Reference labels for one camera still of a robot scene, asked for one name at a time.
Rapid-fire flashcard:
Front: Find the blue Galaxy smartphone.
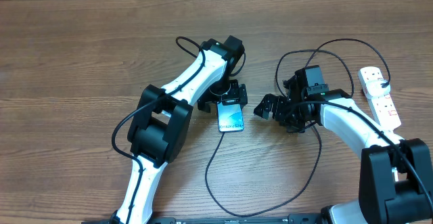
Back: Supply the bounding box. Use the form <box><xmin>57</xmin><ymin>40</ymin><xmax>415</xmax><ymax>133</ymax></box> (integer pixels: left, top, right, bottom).
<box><xmin>217</xmin><ymin>103</ymin><xmax>244</xmax><ymax>133</ymax></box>

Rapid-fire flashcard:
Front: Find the black USB charger cable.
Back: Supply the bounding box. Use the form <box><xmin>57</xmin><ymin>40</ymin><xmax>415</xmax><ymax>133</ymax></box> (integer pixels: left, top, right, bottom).
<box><xmin>204</xmin><ymin>38</ymin><xmax>392</xmax><ymax>218</ymax></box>

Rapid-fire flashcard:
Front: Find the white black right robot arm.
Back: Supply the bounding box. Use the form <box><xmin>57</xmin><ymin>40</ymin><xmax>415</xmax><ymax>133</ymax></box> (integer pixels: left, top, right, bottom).
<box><xmin>254</xmin><ymin>66</ymin><xmax>432</xmax><ymax>223</ymax></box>

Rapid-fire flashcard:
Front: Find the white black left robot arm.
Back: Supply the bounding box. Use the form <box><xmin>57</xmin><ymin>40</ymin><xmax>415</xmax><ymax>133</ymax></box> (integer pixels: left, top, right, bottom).
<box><xmin>109</xmin><ymin>36</ymin><xmax>248</xmax><ymax>223</ymax></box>

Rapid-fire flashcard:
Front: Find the white charger plug adapter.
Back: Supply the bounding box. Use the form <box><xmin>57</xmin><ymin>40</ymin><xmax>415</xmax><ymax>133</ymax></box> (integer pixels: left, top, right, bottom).
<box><xmin>365</xmin><ymin>80</ymin><xmax>391</xmax><ymax>99</ymax></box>

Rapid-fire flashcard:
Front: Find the white power strip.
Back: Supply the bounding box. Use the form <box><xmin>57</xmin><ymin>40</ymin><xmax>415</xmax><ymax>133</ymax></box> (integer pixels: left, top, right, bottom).
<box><xmin>358</xmin><ymin>66</ymin><xmax>401</xmax><ymax>132</ymax></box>

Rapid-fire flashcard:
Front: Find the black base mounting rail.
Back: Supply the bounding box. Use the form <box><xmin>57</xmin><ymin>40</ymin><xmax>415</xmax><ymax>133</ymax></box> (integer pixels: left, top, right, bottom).
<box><xmin>81</xmin><ymin>212</ymin><xmax>325</xmax><ymax>224</ymax></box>

